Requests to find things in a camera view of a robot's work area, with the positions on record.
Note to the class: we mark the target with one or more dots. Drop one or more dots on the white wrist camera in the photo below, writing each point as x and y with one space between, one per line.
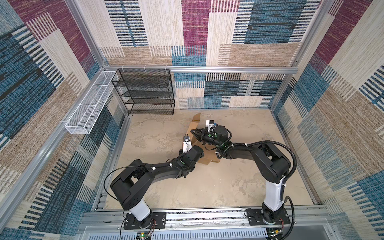
210 124
187 145

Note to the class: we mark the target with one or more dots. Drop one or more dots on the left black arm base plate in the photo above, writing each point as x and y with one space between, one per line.
155 220

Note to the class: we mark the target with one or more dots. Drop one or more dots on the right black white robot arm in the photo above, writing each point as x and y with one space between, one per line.
275 161

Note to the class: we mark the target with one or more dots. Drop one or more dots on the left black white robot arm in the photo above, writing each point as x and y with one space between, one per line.
130 186

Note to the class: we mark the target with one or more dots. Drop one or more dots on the black wire shelf rack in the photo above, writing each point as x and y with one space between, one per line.
146 91

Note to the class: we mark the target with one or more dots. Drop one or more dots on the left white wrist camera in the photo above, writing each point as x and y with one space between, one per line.
187 145

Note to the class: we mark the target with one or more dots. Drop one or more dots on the white wire mesh basket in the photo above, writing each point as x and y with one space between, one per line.
86 114

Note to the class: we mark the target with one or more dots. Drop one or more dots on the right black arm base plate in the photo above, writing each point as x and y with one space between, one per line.
261 217

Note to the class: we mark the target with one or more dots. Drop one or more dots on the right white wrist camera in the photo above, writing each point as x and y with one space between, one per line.
210 124

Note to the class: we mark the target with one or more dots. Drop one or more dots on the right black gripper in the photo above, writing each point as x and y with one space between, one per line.
201 132

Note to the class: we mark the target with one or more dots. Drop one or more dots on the brown cardboard box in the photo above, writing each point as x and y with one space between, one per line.
209 156

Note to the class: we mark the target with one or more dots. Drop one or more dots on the aluminium front rail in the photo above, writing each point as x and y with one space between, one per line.
299 223

